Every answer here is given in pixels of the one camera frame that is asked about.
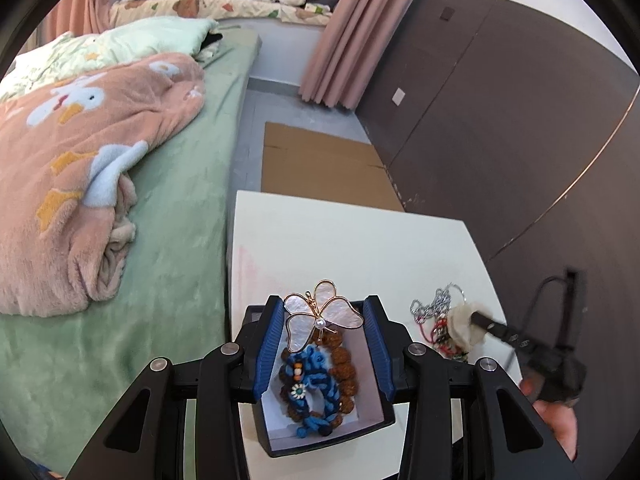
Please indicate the pink duck print blanket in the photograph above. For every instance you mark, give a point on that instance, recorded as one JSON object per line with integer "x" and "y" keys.
{"x": 75, "y": 185}

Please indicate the bed with floral sheet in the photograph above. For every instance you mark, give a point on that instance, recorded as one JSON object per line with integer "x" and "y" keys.
{"x": 225, "y": 7}

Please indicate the black jewelry box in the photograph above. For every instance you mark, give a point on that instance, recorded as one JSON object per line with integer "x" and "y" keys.
{"x": 320, "y": 437}

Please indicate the bed with green sheet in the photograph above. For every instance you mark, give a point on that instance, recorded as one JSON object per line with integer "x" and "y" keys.
{"x": 175, "y": 260}

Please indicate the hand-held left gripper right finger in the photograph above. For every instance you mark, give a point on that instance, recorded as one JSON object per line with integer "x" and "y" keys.
{"x": 378, "y": 355}

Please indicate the white table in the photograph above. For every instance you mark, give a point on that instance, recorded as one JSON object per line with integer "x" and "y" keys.
{"x": 350, "y": 250}

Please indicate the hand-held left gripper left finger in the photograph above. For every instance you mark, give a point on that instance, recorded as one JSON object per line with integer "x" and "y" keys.
{"x": 267, "y": 352}

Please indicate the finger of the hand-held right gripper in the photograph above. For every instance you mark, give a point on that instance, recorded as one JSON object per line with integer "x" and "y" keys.
{"x": 502, "y": 331}

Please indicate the person's right hand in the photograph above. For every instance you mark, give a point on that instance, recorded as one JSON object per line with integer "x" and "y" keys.
{"x": 555, "y": 425}

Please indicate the brown cardboard sheet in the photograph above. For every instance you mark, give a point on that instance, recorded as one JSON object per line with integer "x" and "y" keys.
{"x": 320, "y": 170}

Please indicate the brown wall plate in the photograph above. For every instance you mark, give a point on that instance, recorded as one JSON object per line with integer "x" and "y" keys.
{"x": 448, "y": 13}

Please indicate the white wall plate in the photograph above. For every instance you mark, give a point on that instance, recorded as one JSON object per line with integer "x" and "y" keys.
{"x": 399, "y": 96}

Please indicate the narrow pink curtain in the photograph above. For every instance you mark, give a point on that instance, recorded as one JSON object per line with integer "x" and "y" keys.
{"x": 80, "y": 10}

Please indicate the pearly butterfly hair clip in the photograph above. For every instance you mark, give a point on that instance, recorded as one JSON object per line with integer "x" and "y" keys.
{"x": 300, "y": 332}

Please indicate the wide pink curtain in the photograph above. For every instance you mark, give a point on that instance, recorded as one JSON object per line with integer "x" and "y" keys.
{"x": 350, "y": 35}

